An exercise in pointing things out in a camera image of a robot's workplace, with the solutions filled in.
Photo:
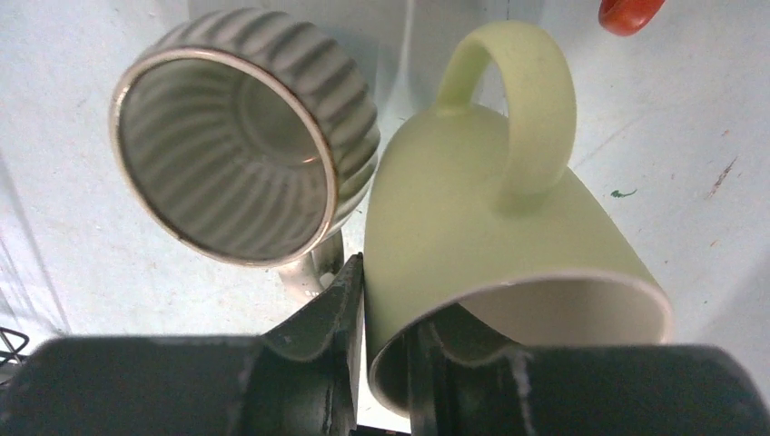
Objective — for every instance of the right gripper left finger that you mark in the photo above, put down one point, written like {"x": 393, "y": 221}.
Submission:
{"x": 299, "y": 378}

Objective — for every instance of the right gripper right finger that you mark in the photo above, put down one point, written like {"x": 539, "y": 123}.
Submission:
{"x": 453, "y": 375}

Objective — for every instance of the light green cup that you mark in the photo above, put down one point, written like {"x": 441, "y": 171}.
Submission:
{"x": 474, "y": 205}

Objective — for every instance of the white ribbed mug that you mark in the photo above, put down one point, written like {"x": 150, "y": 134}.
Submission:
{"x": 250, "y": 136}

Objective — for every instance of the small orange cup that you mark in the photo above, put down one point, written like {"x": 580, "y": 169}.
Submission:
{"x": 627, "y": 17}

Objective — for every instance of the black wire dish rack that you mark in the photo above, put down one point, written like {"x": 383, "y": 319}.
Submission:
{"x": 13, "y": 345}

